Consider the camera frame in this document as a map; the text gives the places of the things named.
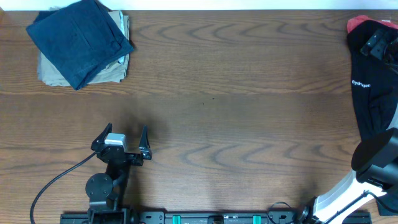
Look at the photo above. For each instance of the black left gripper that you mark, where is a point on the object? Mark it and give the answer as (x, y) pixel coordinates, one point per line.
(144, 149)

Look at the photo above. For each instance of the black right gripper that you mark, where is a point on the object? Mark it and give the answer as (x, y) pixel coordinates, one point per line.
(380, 46)

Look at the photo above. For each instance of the dark blue trousers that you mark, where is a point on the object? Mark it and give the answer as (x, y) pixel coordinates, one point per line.
(80, 40)

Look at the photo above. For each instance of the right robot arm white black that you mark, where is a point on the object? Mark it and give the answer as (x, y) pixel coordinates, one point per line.
(373, 173)

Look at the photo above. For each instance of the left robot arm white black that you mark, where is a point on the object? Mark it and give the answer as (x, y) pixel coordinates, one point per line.
(106, 190)

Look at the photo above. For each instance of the red garment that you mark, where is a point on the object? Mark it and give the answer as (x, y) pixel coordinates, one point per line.
(356, 21)

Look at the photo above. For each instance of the black Sydrogen shirt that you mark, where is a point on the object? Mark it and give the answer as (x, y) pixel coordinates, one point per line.
(373, 84)

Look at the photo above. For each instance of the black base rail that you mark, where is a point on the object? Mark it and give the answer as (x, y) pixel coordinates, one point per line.
(180, 218)

